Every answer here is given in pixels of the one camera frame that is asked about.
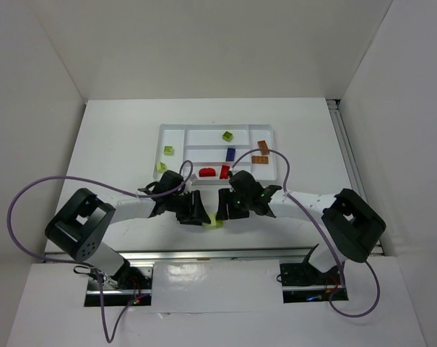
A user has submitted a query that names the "pale and lime green lego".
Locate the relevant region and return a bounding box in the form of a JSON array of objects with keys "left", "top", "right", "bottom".
[{"left": 203, "top": 213, "right": 223, "bottom": 229}]

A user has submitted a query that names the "red curved lego piece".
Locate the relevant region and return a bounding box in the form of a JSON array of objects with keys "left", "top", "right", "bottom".
[{"left": 198, "top": 168, "right": 217, "bottom": 178}]

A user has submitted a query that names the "aluminium rail right side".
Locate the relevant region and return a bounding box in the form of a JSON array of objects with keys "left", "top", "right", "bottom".
[{"left": 322, "top": 100, "right": 386, "bottom": 263}]

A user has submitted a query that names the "white divided sorting tray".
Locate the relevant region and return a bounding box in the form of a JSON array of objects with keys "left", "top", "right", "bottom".
[{"left": 153, "top": 124, "right": 278, "bottom": 185}]

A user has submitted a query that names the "red lego brick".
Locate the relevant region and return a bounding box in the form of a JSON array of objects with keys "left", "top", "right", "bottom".
[{"left": 219, "top": 165, "right": 230, "bottom": 179}]

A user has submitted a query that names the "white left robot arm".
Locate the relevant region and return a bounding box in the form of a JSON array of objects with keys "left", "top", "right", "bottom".
[{"left": 45, "top": 170, "right": 211, "bottom": 287}]

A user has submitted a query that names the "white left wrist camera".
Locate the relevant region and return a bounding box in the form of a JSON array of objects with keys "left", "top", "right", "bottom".
[{"left": 189, "top": 173, "right": 200, "bottom": 186}]

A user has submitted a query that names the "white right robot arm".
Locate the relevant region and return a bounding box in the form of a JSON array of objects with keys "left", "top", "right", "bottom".
[{"left": 216, "top": 171, "right": 386, "bottom": 273}]

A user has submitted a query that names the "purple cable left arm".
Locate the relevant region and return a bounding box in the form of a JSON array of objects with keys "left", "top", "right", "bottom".
[{"left": 7, "top": 160, "right": 194, "bottom": 343}]

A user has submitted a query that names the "orange lego brick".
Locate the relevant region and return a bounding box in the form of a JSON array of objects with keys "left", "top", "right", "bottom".
[{"left": 257, "top": 140, "right": 270, "bottom": 155}]

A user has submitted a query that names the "lime green square lego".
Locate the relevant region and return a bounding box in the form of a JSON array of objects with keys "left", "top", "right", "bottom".
[
  {"left": 163, "top": 145, "right": 174, "bottom": 156},
  {"left": 156, "top": 161, "right": 168, "bottom": 174}
]

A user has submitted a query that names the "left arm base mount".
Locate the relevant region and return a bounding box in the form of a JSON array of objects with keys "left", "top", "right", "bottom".
[{"left": 73, "top": 263, "right": 154, "bottom": 307}]

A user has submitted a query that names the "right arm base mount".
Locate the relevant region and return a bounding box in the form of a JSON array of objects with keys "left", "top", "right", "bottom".
[{"left": 276, "top": 244, "right": 348, "bottom": 304}]

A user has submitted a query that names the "dark green square lego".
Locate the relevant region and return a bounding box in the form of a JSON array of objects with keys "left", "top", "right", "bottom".
[{"left": 222, "top": 131, "right": 233, "bottom": 142}]

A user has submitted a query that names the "aluminium rail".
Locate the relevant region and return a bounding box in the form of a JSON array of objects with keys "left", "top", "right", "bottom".
[
  {"left": 322, "top": 100, "right": 386, "bottom": 263},
  {"left": 43, "top": 247, "right": 320, "bottom": 264}
]

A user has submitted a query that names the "aluminium rail front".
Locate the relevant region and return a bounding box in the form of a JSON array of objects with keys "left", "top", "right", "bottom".
[{"left": 43, "top": 247, "right": 320, "bottom": 264}]

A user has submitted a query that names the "purple lego plate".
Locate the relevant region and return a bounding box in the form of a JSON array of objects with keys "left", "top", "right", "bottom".
[{"left": 225, "top": 147, "right": 236, "bottom": 162}]

